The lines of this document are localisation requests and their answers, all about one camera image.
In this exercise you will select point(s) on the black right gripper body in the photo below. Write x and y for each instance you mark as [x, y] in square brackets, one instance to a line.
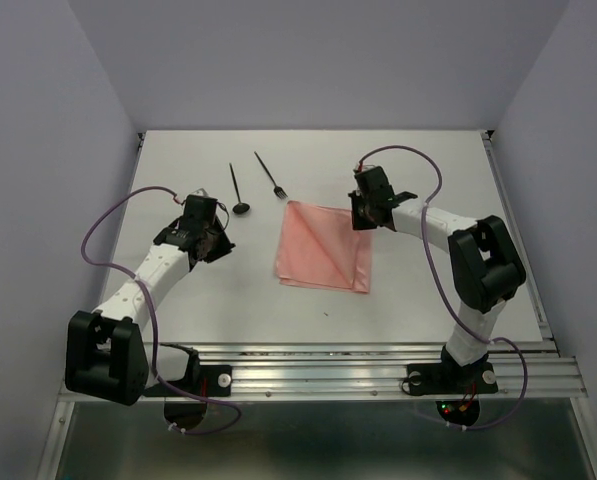
[361, 217]

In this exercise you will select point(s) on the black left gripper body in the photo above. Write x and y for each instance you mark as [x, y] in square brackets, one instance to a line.
[219, 244]

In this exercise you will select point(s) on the pink satin napkin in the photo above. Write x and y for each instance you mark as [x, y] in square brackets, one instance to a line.
[319, 249]

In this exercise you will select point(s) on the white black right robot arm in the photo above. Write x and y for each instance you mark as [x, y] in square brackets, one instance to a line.
[486, 267]

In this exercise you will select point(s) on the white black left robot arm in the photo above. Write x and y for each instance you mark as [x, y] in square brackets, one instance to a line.
[106, 356]

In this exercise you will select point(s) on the black spoon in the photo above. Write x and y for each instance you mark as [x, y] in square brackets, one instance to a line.
[240, 208]

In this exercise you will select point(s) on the black fork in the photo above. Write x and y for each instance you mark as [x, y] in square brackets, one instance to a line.
[279, 192]

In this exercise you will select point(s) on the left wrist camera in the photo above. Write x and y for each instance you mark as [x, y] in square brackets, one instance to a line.
[201, 192]

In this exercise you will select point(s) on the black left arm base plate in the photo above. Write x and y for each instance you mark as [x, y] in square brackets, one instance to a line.
[182, 367]

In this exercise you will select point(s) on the aluminium frame rail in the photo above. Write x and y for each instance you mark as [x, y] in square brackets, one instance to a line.
[373, 372]

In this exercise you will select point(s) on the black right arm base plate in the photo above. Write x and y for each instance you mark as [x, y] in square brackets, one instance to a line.
[442, 379]

